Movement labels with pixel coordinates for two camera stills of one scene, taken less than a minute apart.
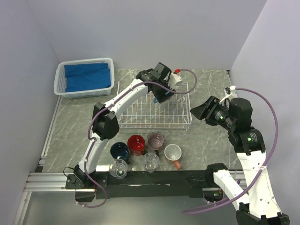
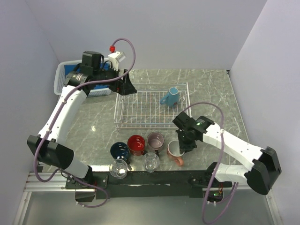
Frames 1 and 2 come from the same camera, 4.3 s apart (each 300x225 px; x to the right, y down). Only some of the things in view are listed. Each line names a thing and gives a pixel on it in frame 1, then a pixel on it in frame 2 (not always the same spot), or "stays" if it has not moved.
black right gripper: [201, 111] -> [184, 147]
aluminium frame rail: [49, 182] stays
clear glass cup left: [118, 168] stays
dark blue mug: [119, 150] stays
